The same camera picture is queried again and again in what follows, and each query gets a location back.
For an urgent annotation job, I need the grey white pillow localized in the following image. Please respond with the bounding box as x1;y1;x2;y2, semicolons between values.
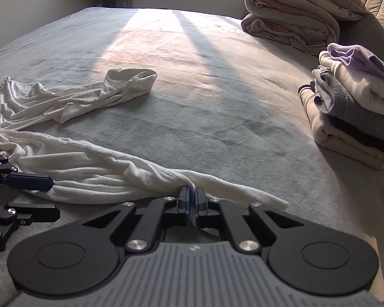
286;0;371;22

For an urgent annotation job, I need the grey bed sheet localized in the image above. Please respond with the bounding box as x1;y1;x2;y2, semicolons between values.
0;6;384;307

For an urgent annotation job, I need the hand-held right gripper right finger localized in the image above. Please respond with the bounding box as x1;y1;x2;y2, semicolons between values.
194;187;305;254

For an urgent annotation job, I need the folded grey knit sweater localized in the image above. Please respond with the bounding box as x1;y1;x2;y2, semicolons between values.
312;65;384;135

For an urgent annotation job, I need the white long-sleeved shirt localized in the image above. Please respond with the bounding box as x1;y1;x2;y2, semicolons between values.
0;68;290;212

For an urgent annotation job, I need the folded purple garment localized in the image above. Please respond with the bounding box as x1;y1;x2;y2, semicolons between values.
327;42;384;84

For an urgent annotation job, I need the folded black garment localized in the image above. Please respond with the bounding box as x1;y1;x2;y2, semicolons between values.
299;83;384;163

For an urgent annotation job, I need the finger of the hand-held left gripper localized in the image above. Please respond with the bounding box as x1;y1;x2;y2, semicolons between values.
0;203;61;252
0;153;54;194

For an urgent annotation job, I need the folded beige pink quilt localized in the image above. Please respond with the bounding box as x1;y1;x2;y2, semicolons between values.
241;0;341;55

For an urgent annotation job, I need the folded cream garment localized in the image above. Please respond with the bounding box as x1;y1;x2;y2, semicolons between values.
319;50;384;118

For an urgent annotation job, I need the folded beige garment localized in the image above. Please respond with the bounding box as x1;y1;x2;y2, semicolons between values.
299;86;384;171

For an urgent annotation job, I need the grey quilted headboard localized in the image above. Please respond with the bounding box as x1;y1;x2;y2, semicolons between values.
339;0;384;71

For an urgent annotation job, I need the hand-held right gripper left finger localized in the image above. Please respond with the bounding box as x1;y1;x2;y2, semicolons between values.
82;187;193;254

